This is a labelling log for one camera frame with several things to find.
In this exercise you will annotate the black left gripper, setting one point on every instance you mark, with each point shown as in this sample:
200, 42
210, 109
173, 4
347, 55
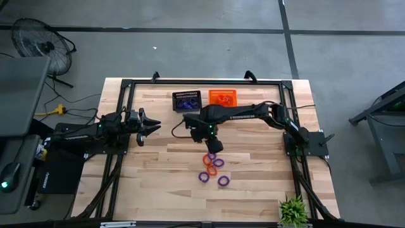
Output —
141, 130

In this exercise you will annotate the grey table top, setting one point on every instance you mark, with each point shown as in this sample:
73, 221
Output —
22, 95
28, 190

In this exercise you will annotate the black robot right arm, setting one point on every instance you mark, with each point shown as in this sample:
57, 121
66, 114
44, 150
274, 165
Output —
246, 114

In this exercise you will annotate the black plastic basket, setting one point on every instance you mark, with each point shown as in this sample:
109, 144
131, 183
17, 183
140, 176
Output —
186, 93

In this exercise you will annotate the black caster wheel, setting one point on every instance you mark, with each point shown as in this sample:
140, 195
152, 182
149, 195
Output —
35, 205

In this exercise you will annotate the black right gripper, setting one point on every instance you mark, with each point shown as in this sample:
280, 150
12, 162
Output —
202, 125

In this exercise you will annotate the black computer mouse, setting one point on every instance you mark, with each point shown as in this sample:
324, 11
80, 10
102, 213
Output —
11, 174

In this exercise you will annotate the black floor fan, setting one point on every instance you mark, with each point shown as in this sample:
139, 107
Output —
47, 47

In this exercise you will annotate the black metal workstation frame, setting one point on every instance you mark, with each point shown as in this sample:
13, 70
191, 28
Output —
381, 139

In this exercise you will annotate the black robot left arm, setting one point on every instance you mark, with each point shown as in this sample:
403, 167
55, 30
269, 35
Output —
76, 136

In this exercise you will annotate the silver metal bracket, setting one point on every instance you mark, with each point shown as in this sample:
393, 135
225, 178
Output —
117, 224

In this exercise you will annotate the green plant in white pot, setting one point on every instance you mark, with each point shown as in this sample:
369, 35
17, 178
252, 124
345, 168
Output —
292, 212

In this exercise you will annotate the orange plastic basket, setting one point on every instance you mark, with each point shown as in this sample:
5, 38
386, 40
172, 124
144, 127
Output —
221, 92

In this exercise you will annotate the black clamp lever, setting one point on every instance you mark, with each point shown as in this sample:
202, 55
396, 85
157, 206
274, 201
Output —
327, 139

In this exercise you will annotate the yellow power plug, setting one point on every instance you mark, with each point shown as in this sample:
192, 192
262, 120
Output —
60, 110

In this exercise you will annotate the black printed box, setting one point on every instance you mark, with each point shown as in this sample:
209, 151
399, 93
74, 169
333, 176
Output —
63, 174

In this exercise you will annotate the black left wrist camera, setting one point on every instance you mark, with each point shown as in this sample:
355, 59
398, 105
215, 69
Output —
133, 116

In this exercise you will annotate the black metal table frame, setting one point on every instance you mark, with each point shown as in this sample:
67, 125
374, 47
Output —
205, 82

